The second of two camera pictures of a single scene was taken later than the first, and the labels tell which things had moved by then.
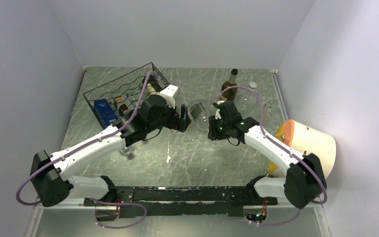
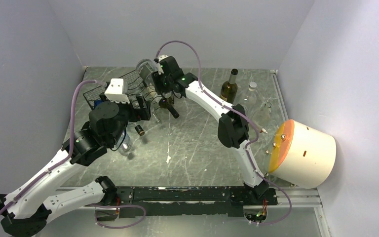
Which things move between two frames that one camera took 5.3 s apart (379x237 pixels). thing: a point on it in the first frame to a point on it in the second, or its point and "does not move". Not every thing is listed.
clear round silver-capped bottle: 199,115 to 145,67
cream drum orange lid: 302,139 does not move
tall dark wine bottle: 230,94 does not move
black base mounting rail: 180,201 does not move
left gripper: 176,123 to 137,114
